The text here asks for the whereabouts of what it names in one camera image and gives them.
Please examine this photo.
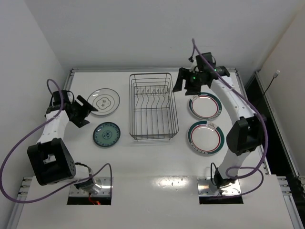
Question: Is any green red rimmed plate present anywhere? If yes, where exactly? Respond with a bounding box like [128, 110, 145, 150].
[187, 121, 225, 156]
[188, 93, 222, 121]

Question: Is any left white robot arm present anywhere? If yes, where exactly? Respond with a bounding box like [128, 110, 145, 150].
[27, 90, 97, 191]

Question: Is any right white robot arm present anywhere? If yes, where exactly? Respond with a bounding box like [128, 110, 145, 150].
[173, 66, 268, 187]

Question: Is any clear glass plate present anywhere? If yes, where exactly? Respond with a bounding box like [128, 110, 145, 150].
[87, 88, 121, 116]

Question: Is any teal patterned small plate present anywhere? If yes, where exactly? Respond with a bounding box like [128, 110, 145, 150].
[92, 122, 121, 148]

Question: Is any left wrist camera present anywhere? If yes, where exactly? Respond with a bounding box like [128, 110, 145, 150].
[46, 90, 71, 113]

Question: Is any metal wire dish rack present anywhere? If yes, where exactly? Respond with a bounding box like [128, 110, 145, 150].
[129, 73, 179, 141]

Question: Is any aluminium table frame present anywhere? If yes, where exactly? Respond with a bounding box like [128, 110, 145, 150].
[6, 67, 305, 229]

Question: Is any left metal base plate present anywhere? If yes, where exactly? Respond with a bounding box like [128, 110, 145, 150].
[69, 177, 113, 198]

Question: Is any metal base plate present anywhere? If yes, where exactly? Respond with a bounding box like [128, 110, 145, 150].
[69, 177, 113, 198]
[197, 177, 241, 197]

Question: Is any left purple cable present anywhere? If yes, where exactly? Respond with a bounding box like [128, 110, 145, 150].
[0, 79, 113, 204]

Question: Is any purple cable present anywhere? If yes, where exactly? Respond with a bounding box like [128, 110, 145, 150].
[0, 79, 113, 204]
[192, 38, 269, 200]

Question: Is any black cable with white plug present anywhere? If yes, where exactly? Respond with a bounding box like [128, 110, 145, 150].
[262, 69, 281, 96]

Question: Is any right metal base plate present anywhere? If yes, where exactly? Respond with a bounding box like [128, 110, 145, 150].
[197, 177, 241, 197]

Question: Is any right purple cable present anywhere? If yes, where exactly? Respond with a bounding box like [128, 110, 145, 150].
[192, 38, 269, 200]

